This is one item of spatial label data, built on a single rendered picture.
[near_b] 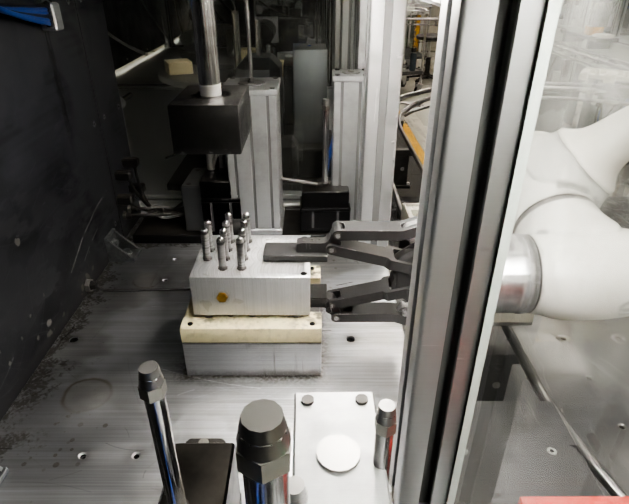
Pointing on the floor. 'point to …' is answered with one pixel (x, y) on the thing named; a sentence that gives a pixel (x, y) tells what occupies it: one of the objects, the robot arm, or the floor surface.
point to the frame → (239, 166)
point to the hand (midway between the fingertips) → (293, 273)
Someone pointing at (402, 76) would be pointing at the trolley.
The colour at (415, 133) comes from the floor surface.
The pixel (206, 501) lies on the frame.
